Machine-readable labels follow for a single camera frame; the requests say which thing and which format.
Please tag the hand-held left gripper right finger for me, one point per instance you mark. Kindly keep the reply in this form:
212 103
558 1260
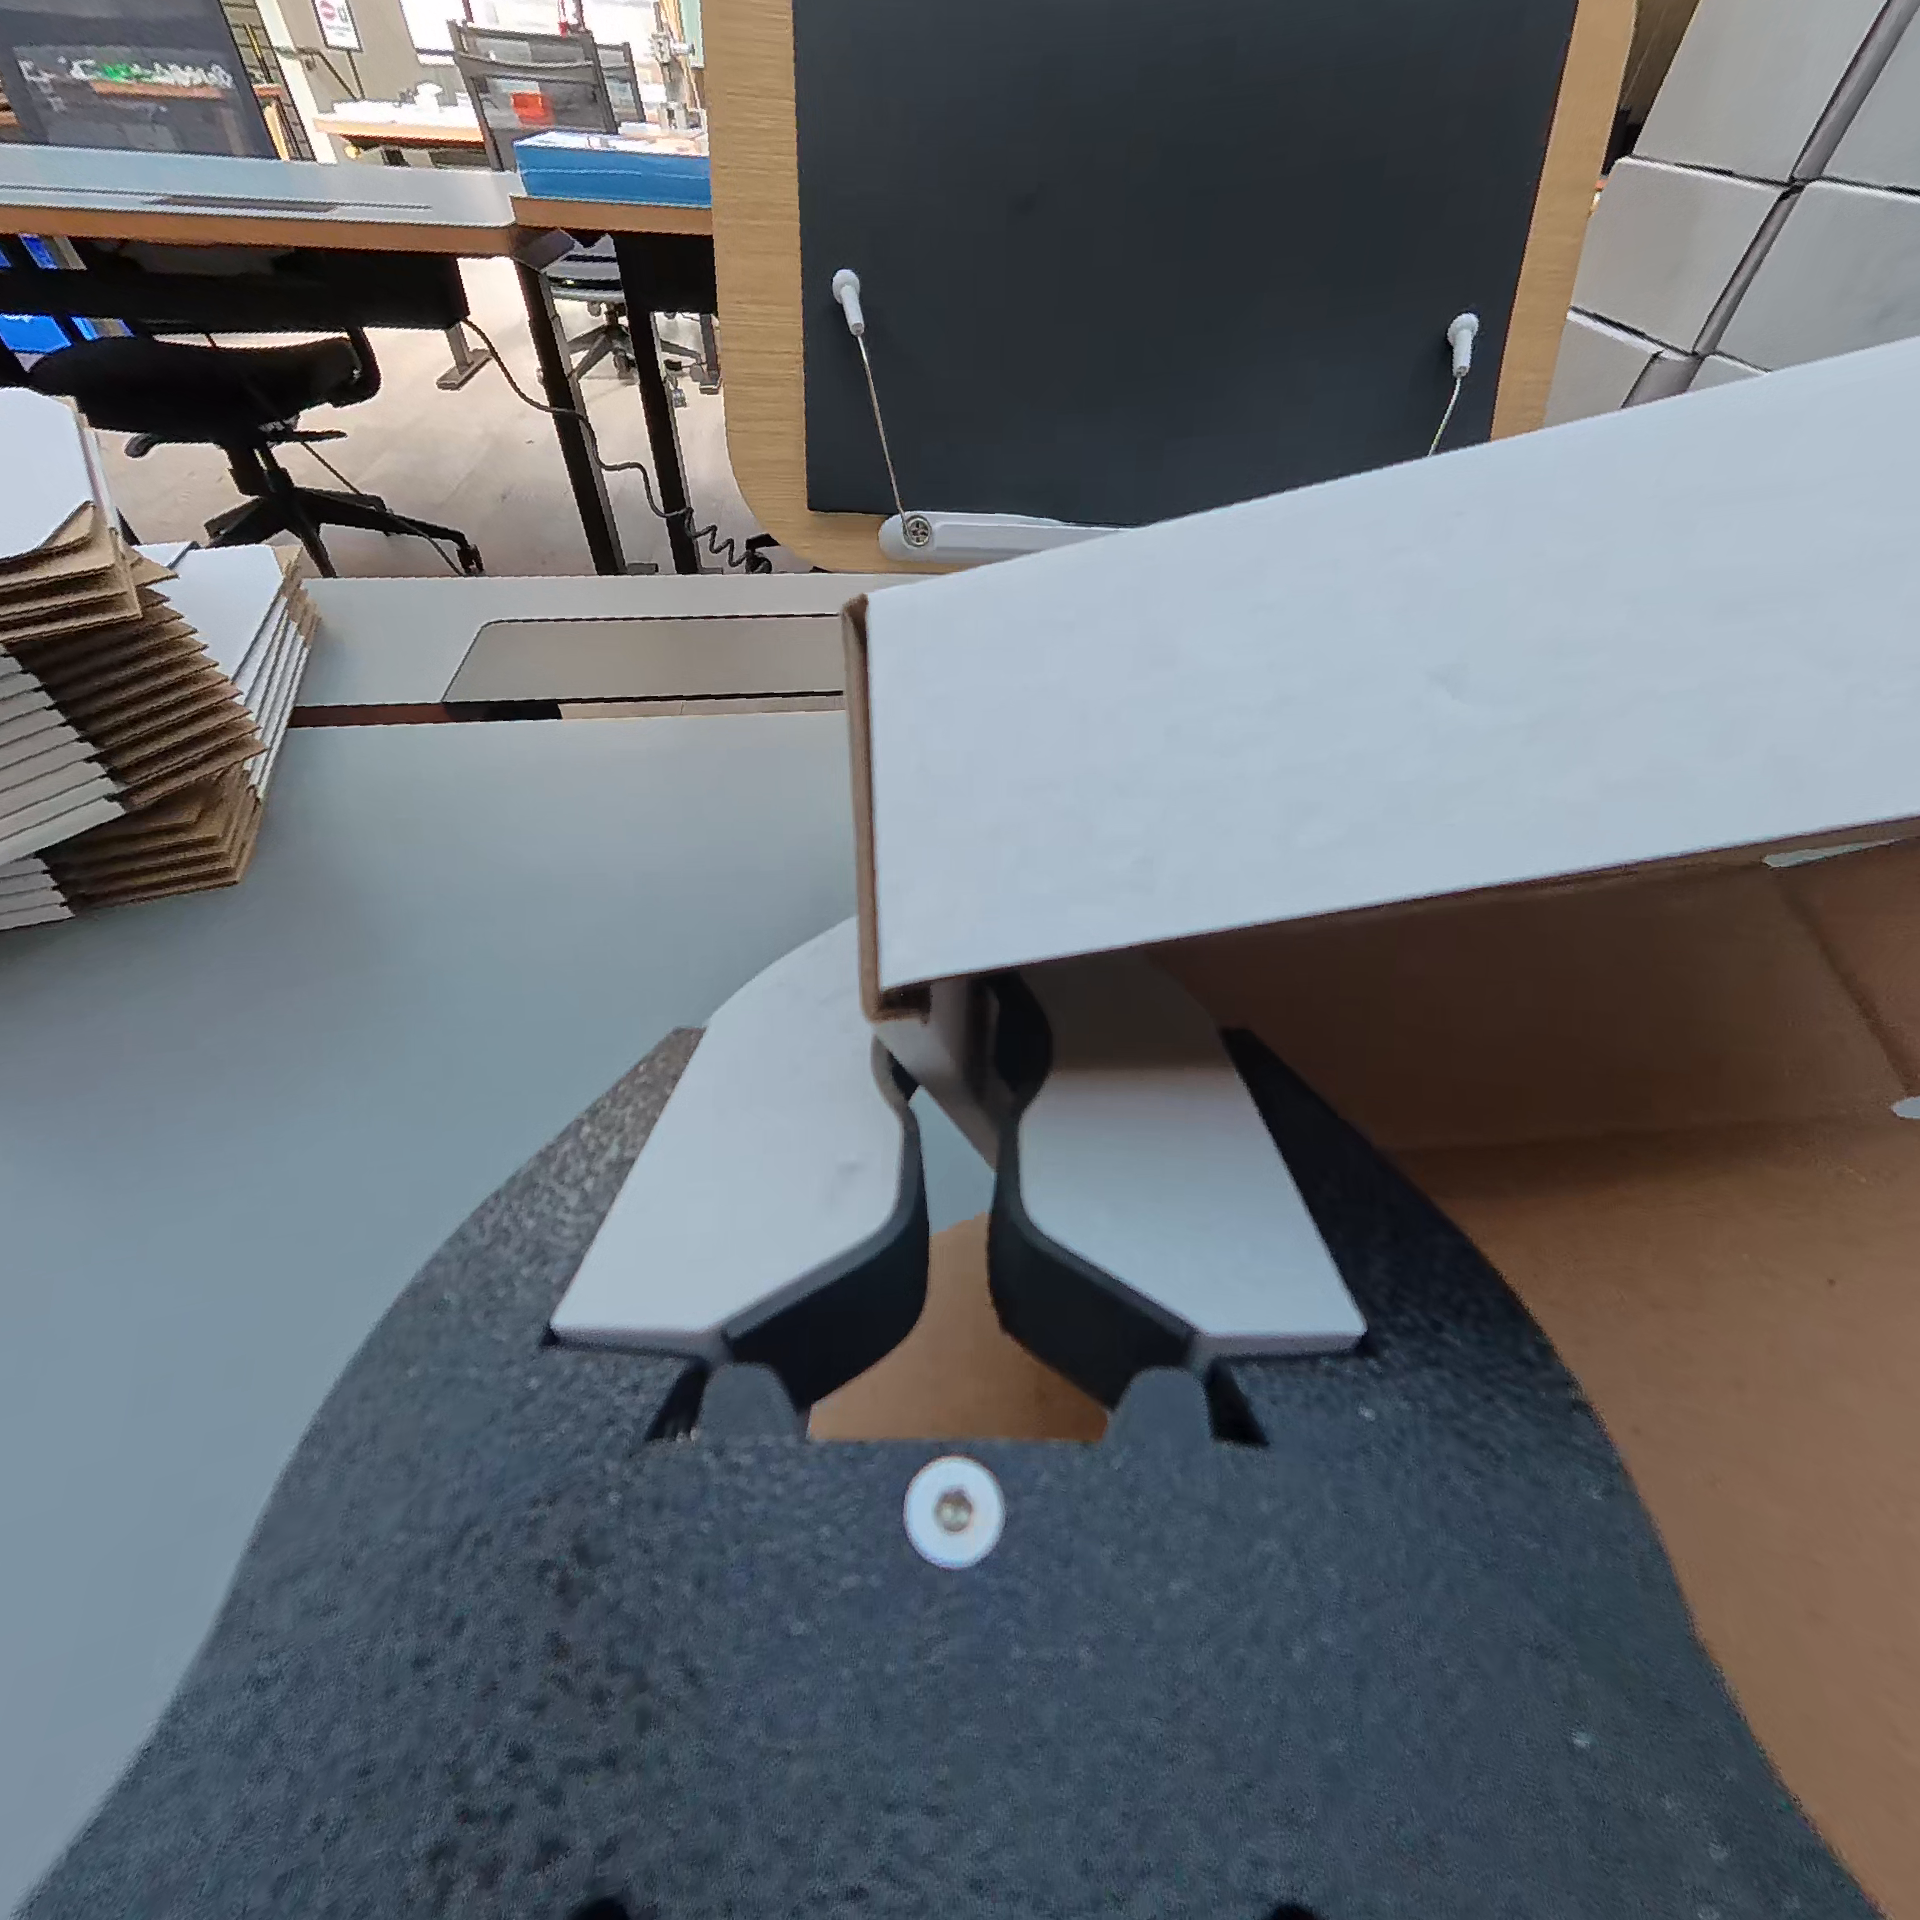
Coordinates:
1170 1185

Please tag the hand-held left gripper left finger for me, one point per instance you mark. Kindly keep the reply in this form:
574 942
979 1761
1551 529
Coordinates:
750 1185

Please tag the white cardboard box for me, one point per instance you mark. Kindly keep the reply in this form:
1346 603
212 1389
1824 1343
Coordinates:
1348 722

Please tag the blue flat box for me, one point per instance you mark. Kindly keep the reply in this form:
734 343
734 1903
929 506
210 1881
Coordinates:
616 166

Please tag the white plastic bar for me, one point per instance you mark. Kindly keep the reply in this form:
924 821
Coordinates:
991 533

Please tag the stack of flat cardboard sheets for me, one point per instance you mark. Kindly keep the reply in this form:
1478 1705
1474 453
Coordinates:
120 706

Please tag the wooden partition board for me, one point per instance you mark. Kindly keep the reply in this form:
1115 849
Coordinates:
750 300

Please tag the black felt panel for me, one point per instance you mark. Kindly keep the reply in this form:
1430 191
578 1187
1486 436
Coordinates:
1170 254

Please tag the wood-edged desk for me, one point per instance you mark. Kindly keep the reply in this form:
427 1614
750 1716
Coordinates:
628 218

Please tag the wooden desk with black legs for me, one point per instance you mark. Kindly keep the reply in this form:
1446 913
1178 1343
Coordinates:
299 226

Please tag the stack of white folded boxes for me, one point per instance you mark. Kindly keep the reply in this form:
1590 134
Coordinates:
1724 226

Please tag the black mesh office chair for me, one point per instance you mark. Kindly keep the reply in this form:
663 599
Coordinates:
539 83

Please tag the dark display screen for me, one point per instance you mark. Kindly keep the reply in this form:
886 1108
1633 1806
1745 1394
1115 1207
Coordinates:
136 91

